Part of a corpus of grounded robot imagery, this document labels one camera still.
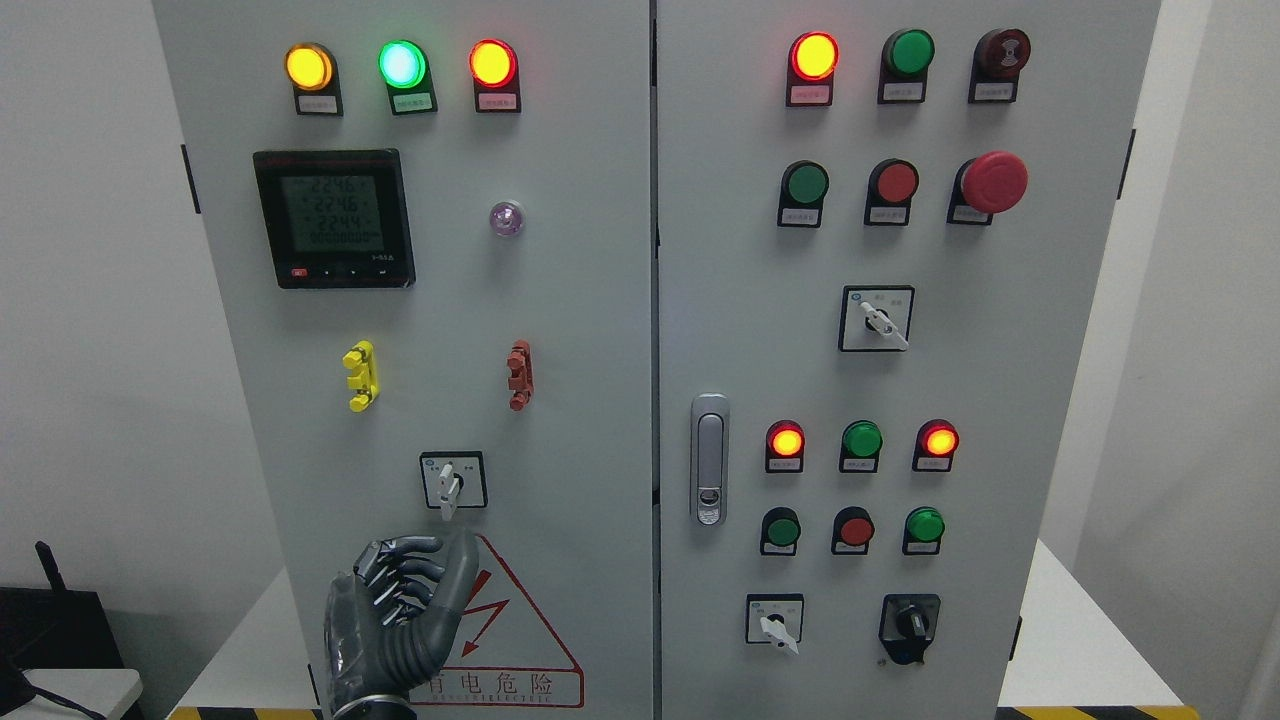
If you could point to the white box lower left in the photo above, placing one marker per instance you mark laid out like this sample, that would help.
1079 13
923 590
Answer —
111 692

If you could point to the green lit indicator light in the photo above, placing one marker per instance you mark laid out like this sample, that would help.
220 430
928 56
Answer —
407 75

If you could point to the red lit indicator middle left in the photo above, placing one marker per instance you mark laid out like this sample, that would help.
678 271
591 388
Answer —
784 447

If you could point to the grey cabinet door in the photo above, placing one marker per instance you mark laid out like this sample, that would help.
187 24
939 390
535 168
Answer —
752 311
569 477

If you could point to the white rotary switch lower right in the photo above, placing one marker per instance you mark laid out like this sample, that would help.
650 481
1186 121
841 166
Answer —
775 619

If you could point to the green push button lower left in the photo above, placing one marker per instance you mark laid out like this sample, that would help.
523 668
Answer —
781 529

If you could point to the dark red buzzer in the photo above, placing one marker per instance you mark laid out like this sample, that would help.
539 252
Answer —
998 59

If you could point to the white rotary switch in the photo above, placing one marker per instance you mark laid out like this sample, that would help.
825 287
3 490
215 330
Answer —
775 619
876 318

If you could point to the green push button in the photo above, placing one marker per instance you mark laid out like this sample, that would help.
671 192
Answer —
781 529
803 186
923 531

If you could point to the red triangle warning sticker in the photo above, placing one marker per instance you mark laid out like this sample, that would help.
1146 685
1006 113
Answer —
506 653

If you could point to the small purple lens indicator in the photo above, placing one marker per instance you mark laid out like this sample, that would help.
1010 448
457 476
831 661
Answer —
507 218

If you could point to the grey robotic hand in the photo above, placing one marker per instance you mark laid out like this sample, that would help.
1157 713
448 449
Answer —
390 624

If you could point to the yellow indicator light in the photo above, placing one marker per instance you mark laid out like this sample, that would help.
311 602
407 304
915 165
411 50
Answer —
313 73

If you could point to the grey left cabinet door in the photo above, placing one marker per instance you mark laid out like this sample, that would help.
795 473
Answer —
569 477

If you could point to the red lit indicator top right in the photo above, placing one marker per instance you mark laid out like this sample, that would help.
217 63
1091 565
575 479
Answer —
812 61

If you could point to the silver door lock handle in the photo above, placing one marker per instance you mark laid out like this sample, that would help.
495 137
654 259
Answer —
709 423

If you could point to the red emergency stop button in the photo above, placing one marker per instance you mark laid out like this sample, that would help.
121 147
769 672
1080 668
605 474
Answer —
986 186

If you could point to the red lit indicator middle right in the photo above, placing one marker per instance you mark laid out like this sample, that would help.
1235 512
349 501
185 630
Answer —
935 446

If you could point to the black rotary selector switch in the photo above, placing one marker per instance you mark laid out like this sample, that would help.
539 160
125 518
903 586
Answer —
907 626

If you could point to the green push button lower right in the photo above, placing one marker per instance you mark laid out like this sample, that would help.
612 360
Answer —
923 531

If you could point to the green unlit indicator top right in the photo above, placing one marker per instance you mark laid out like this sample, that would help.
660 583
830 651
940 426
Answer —
903 66

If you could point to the red terminal clip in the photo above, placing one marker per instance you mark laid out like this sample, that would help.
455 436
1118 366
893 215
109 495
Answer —
520 379

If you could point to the black router with antenna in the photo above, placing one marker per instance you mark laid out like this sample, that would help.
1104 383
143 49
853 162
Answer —
56 628

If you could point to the black digital power meter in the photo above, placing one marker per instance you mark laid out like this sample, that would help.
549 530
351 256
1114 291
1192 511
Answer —
336 218

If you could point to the grey right cabinet door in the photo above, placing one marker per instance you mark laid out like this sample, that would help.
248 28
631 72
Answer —
752 311

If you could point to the red push button lower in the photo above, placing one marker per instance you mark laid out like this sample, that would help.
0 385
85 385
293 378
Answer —
852 531

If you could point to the yellow terminal clip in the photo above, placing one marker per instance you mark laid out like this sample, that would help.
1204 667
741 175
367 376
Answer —
362 379

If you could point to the red push button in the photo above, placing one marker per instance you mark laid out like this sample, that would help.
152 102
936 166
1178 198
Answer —
852 531
890 189

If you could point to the red push button upper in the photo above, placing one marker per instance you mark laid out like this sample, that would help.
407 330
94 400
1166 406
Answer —
890 189

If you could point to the red lit indicator light left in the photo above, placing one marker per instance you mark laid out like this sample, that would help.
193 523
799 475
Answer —
494 67

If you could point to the silver black robot forearm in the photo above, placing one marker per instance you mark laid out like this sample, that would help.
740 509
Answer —
376 707

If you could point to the white rotary switch door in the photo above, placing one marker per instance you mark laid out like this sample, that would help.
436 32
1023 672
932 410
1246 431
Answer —
454 480

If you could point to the green indicator middle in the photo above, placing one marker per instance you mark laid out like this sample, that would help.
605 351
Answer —
860 448

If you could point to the white rotary switch upper right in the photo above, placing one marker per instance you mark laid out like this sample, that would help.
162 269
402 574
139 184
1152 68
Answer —
876 318

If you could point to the green push button upper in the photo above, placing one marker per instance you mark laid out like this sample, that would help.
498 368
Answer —
803 186

